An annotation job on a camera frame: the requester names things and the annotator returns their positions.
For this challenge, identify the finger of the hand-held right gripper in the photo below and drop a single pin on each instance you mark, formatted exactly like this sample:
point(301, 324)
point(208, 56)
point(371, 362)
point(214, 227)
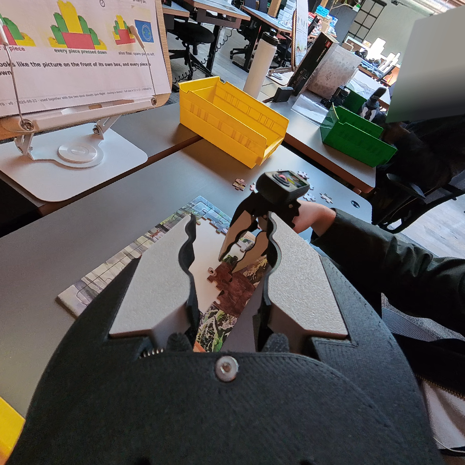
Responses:
point(258, 250)
point(236, 232)

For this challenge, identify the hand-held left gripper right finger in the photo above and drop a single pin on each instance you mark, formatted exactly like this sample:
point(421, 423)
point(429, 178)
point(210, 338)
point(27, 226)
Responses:
point(305, 290)

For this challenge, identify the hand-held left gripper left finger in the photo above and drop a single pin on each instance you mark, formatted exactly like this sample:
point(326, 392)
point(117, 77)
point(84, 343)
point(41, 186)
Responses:
point(152, 290)

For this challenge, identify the jigsaw puzzle board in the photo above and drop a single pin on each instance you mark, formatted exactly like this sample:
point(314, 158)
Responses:
point(207, 247)

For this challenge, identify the puzzle pieces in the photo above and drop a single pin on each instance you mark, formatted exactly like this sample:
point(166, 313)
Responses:
point(239, 184)

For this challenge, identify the yellow plastic bin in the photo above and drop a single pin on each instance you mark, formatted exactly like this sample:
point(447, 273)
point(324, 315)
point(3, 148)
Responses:
point(9, 425)
point(218, 116)

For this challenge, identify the person's right forearm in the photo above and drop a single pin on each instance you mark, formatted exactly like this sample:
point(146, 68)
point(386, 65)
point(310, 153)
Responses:
point(392, 261)

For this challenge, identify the grey desk with black legs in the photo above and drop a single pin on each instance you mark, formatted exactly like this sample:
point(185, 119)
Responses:
point(218, 7)

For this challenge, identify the person's right hand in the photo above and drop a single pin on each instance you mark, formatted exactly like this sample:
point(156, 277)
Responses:
point(316, 216)

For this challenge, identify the green plastic bin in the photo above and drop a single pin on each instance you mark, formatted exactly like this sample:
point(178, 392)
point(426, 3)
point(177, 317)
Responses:
point(356, 100)
point(354, 145)

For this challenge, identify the clear plastic sleeve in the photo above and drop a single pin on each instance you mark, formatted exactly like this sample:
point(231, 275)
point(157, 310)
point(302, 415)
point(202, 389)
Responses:
point(307, 107)

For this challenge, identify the small black device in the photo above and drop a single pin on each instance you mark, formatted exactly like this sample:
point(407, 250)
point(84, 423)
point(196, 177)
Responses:
point(285, 93)

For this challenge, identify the white water bottle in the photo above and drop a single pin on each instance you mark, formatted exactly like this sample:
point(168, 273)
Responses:
point(258, 65)

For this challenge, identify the white patterned cardboard box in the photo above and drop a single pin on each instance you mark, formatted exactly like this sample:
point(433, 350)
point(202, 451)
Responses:
point(336, 69)

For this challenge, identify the black product box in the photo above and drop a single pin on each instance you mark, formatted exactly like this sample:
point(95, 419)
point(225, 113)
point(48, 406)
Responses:
point(314, 58)

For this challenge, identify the person's black jacket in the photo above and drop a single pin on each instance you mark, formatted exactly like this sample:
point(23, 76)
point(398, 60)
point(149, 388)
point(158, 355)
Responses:
point(436, 363)

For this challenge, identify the white document holder stand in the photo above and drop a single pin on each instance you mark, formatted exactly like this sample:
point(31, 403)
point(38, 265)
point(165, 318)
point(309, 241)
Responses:
point(80, 154)

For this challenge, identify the curved paper on stand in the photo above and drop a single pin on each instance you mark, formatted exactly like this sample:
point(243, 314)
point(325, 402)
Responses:
point(301, 32)

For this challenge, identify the white document stand with instructions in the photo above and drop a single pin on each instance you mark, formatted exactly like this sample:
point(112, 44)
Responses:
point(164, 54)

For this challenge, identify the person's pale trousers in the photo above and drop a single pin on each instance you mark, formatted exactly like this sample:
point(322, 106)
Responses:
point(447, 417)

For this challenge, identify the white paper sheet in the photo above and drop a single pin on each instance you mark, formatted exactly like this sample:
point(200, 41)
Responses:
point(72, 76)

